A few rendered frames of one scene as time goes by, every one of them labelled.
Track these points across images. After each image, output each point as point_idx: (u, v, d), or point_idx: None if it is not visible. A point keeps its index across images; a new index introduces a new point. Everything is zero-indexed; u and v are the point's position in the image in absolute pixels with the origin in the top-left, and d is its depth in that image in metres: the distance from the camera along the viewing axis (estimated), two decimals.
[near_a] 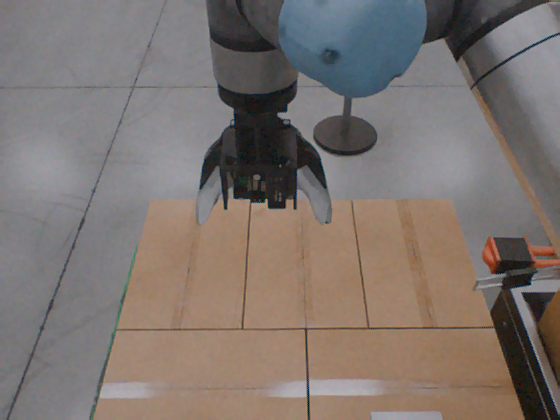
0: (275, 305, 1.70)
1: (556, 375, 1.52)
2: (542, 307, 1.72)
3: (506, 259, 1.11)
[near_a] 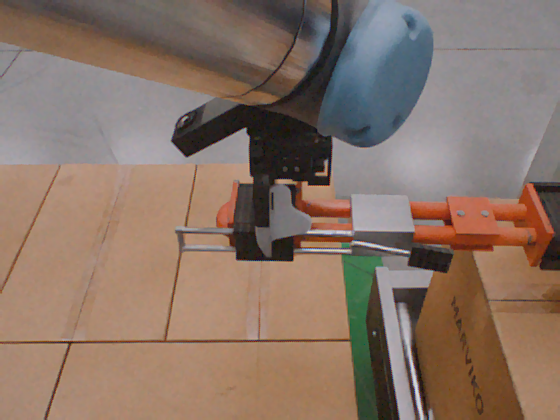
0: (38, 307, 1.17)
1: (428, 415, 0.99)
2: None
3: (244, 221, 0.58)
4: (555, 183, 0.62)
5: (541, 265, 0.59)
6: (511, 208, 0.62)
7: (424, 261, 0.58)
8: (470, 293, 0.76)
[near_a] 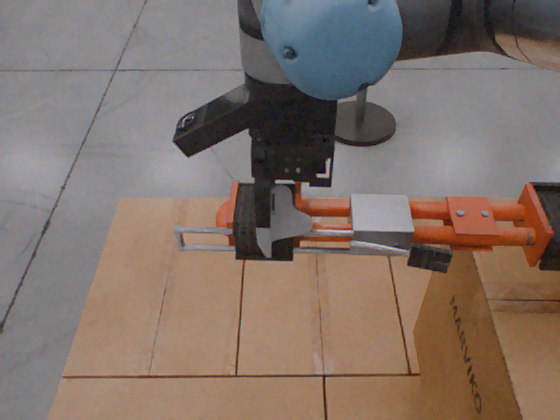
0: (281, 341, 1.25)
1: None
2: None
3: (244, 221, 0.58)
4: (555, 183, 0.62)
5: (540, 265, 0.59)
6: (511, 208, 0.62)
7: (423, 261, 0.58)
8: (469, 292, 0.76)
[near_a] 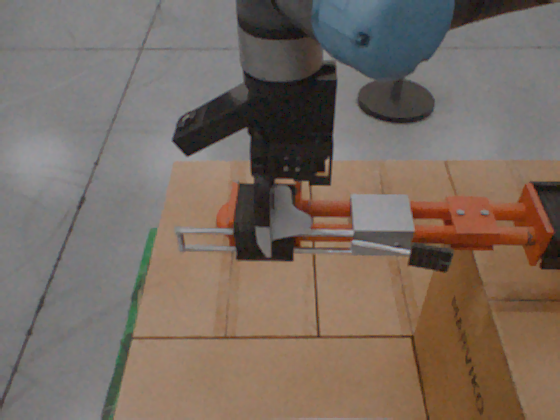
0: (362, 302, 1.17)
1: None
2: None
3: (244, 221, 0.58)
4: (555, 182, 0.63)
5: (541, 264, 0.59)
6: (511, 207, 0.62)
7: (424, 260, 0.58)
8: (470, 293, 0.76)
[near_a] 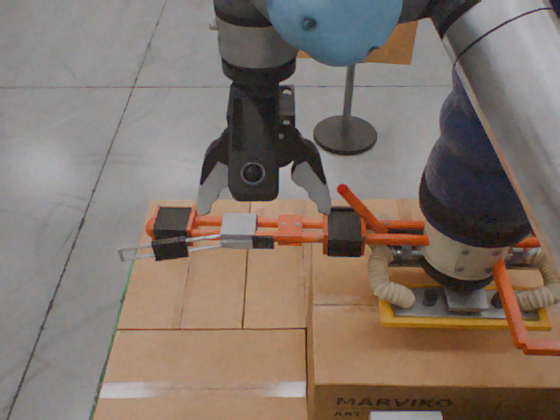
0: (275, 305, 1.71)
1: None
2: None
3: (159, 228, 1.04)
4: (341, 206, 1.08)
5: (326, 253, 1.05)
6: (314, 221, 1.07)
7: (260, 244, 1.05)
8: None
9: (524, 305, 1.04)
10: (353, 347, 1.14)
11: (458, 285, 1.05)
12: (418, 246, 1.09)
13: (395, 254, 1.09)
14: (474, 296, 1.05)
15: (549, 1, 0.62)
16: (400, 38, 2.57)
